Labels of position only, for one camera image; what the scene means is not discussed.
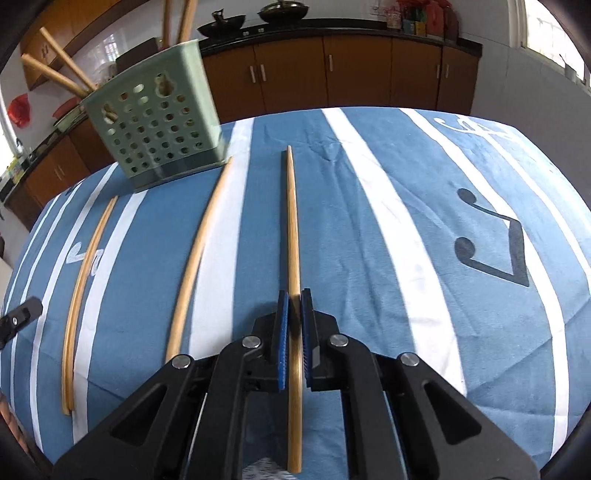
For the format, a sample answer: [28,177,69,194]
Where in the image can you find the blue white striped tablecloth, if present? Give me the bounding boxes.
[0,106,591,480]

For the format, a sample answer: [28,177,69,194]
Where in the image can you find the black kitchen countertop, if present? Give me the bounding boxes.
[0,21,483,204]

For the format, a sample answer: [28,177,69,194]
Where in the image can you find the large red jug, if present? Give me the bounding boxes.
[427,0,447,36]

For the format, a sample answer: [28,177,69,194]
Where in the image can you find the brown wooden base cabinet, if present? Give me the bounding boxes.
[4,32,483,217]

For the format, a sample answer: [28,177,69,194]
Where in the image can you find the black wok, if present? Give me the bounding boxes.
[198,9,246,38]

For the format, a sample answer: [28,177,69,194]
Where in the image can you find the long wooden chopstick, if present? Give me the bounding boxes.
[61,198,115,416]
[177,0,198,44]
[21,53,90,100]
[165,157,233,365]
[281,145,304,475]
[65,196,120,414]
[161,0,174,49]
[39,27,99,92]

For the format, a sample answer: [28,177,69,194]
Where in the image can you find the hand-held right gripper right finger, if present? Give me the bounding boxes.
[300,287,541,480]

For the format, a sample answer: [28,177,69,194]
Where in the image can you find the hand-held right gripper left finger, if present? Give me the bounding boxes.
[54,291,291,480]

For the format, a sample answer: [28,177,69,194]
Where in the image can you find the red plastic basin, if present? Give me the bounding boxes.
[53,97,86,119]

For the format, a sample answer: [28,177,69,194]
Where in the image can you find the brown clay pot with lid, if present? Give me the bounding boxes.
[257,2,310,23]

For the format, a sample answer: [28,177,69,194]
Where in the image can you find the sliding window with cup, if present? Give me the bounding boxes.
[508,0,591,88]

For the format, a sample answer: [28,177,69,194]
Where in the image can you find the chopsticks in holder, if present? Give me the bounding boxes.
[21,0,162,90]

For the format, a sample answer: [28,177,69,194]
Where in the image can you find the dark brown bottle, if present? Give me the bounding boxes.
[443,7,461,40]

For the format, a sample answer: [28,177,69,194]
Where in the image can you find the hanging red plastic bag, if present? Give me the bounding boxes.
[7,92,33,128]

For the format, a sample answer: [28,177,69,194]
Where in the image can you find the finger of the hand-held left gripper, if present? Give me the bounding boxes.
[0,298,43,350]

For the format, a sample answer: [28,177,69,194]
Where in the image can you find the small seasoning bottles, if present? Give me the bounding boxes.
[402,6,428,36]

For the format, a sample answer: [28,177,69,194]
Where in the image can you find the green perforated utensil holder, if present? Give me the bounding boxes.
[81,39,232,193]

